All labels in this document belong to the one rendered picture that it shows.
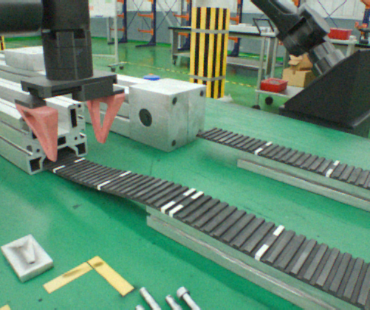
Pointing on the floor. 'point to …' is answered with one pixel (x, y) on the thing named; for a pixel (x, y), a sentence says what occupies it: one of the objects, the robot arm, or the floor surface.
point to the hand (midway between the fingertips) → (77, 145)
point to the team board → (100, 9)
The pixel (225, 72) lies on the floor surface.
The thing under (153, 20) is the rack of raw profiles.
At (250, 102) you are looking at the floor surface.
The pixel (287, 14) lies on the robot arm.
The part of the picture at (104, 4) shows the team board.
